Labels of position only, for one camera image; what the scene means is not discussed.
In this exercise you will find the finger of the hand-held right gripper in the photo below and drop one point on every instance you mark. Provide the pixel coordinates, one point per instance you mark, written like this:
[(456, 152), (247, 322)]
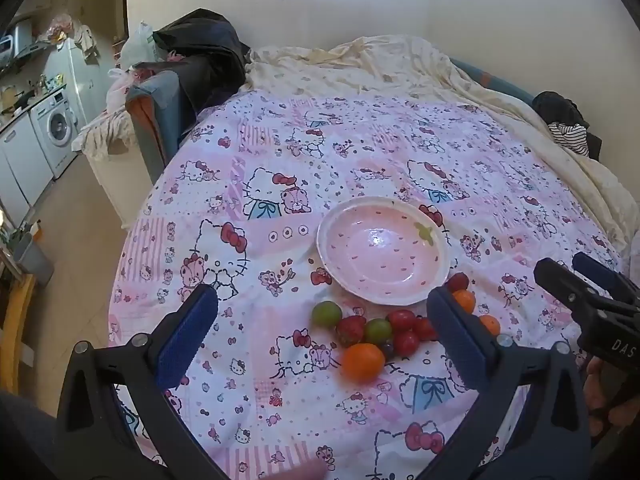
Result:
[(560, 282), (610, 275)]

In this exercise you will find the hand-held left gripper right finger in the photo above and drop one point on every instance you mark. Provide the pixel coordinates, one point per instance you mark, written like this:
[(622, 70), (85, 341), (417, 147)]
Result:
[(455, 340)]

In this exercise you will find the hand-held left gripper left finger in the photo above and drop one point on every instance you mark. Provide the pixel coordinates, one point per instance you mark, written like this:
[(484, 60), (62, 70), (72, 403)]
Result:
[(187, 340)]

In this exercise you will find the red cherry tomato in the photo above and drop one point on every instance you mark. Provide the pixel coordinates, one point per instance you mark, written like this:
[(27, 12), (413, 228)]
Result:
[(424, 329), (401, 319), (406, 342)]

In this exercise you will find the orange mandarin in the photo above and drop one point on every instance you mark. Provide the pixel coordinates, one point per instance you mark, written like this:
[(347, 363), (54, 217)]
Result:
[(491, 326), (466, 301), (362, 361)]

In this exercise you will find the small red strawberry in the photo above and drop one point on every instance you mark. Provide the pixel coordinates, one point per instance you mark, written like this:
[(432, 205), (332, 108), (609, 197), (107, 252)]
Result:
[(457, 281)]

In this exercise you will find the dark purple grape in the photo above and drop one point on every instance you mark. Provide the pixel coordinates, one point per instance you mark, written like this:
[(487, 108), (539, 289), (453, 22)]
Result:
[(386, 349)]

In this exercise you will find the green grape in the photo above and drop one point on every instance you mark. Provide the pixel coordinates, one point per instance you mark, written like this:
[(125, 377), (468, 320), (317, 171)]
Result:
[(377, 331), (326, 314)]

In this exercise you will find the large red strawberry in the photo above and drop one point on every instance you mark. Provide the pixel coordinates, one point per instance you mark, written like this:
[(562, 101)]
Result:
[(350, 330)]

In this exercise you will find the pink strawberry-print plate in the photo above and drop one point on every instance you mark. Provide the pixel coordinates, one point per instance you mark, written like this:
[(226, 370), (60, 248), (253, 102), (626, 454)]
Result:
[(385, 255)]

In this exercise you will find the person's right hand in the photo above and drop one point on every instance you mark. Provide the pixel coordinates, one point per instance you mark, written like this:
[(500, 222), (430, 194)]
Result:
[(596, 395)]

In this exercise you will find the pink cartoon-print blanket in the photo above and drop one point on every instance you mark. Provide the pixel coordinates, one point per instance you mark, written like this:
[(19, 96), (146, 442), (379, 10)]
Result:
[(280, 240)]

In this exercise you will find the black and white striped garment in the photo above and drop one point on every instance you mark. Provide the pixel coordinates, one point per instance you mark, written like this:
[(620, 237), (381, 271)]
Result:
[(572, 137)]

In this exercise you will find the yellow wooden chair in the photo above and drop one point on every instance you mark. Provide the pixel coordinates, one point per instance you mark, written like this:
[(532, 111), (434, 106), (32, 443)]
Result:
[(22, 330)]

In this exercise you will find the white low cabinet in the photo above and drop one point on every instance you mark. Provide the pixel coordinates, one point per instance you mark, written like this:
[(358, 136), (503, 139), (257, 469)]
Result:
[(120, 185)]

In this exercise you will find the grey bin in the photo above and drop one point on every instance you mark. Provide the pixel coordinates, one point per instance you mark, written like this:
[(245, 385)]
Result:
[(35, 260)]

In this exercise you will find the person's dark trousers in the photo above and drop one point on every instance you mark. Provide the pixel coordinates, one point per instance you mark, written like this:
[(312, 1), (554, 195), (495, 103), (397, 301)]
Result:
[(20, 435)]

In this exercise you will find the blue upholstered edge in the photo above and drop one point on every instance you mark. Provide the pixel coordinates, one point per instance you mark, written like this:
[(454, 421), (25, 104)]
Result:
[(495, 80)]

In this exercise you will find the cream lace cloth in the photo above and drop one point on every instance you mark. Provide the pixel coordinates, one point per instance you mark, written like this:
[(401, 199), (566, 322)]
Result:
[(105, 132)]

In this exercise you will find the white kitchen cabinet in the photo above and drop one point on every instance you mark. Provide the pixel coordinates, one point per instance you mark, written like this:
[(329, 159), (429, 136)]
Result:
[(22, 165)]

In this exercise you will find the white washing machine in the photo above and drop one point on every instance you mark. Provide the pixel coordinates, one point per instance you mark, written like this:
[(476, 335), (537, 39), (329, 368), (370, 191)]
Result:
[(57, 125)]

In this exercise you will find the pink and white plastic bag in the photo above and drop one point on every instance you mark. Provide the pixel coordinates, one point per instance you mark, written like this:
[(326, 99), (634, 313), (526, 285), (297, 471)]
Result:
[(120, 90)]

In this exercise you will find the white fridge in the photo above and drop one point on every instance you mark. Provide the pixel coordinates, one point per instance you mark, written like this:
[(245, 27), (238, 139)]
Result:
[(82, 80)]

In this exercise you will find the black jacket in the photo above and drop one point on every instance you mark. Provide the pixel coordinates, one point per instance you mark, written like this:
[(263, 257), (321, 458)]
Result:
[(205, 50)]

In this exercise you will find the silver microwave oven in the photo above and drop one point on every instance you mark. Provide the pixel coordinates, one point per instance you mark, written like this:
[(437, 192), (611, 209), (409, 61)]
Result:
[(17, 37)]

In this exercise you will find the blue-grey upholstered frame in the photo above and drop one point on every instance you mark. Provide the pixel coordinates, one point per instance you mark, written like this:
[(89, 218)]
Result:
[(155, 125)]

